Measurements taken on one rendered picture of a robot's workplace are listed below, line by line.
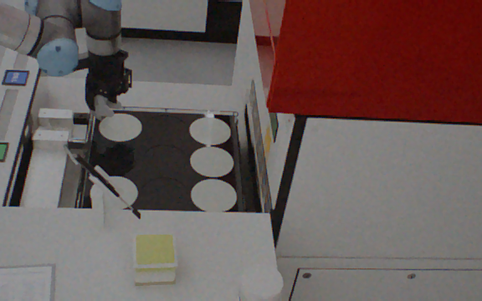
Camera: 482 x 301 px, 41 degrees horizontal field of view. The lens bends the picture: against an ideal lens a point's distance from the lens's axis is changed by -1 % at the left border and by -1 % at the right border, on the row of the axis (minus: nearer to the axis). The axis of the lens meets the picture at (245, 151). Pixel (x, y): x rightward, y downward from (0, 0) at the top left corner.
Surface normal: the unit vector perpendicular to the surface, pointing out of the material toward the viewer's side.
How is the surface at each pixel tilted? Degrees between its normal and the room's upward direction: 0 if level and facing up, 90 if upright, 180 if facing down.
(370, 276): 90
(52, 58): 91
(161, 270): 90
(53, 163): 0
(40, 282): 0
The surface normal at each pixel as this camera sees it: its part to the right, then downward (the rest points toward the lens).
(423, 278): 0.07, 0.68
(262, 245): 0.12, -0.73
